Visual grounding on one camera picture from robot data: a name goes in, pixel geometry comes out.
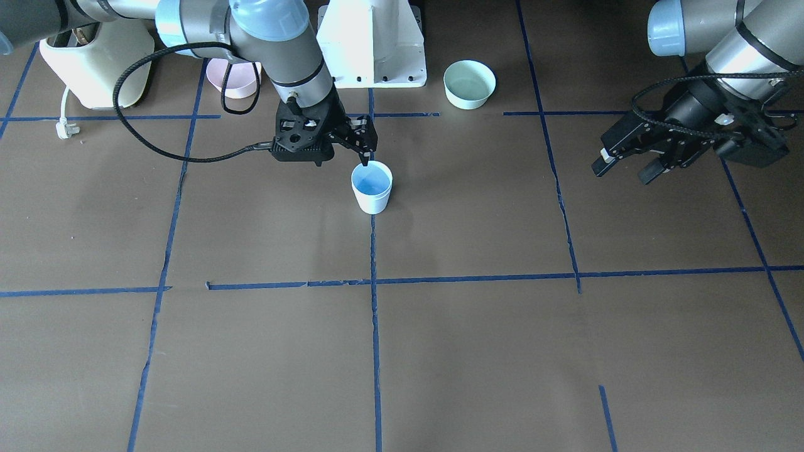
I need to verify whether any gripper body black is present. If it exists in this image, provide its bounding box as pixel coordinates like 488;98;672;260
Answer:
295;94;350;146
601;77;736;163

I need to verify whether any light blue cup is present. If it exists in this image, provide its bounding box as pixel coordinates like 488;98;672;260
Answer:
350;161;393;196
352;180;393;215

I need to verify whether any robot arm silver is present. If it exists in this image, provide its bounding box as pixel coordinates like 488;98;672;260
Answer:
1;1;378;166

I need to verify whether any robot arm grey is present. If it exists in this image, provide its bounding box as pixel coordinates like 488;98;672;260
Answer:
592;1;803;184

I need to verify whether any pink bowl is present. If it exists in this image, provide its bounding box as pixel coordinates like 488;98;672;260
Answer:
205;59;262;99

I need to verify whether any green bowl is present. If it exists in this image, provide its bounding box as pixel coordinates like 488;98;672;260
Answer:
443;60;497;110

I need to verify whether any cream toaster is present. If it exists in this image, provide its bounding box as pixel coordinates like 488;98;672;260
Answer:
38;19;155;111

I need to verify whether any black camera cable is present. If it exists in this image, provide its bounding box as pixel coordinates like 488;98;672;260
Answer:
113;41;277;164
631;0;804;140

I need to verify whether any white pedestal column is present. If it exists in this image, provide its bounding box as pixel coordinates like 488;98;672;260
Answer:
317;1;428;89

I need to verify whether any white toaster plug cable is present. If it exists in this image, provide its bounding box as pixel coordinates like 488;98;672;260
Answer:
55;87;81;140

